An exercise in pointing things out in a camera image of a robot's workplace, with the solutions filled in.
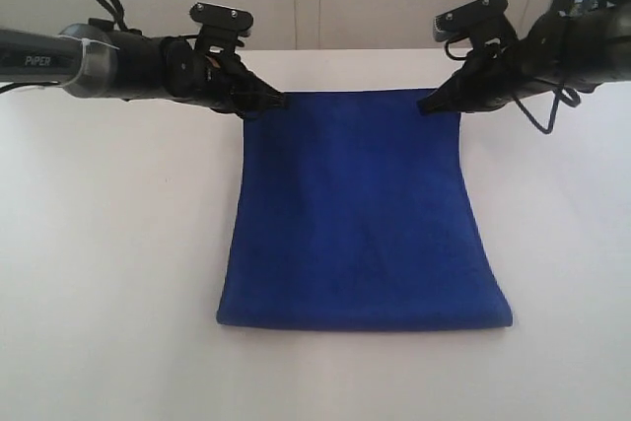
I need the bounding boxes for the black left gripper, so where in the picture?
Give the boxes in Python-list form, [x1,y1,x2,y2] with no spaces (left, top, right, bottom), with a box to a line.
[163,38,287,118]

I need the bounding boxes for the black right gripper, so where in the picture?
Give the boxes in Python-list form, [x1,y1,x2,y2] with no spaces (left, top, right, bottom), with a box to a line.
[417,39,532,115]

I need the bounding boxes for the blue terry towel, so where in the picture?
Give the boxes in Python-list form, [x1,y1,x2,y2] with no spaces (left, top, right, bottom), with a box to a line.
[217,90,513,332]

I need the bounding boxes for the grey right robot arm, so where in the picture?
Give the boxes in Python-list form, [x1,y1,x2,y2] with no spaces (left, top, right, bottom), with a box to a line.
[418,3,630,114]

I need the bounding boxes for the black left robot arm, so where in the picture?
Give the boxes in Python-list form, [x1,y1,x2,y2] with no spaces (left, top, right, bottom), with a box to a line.
[1,24,287,119]

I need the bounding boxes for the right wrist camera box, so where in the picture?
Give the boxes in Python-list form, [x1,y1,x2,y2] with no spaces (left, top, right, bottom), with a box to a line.
[433,0,508,42]

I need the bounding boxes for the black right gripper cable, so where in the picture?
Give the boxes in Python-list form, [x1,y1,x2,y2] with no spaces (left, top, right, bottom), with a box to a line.
[441,0,622,136]

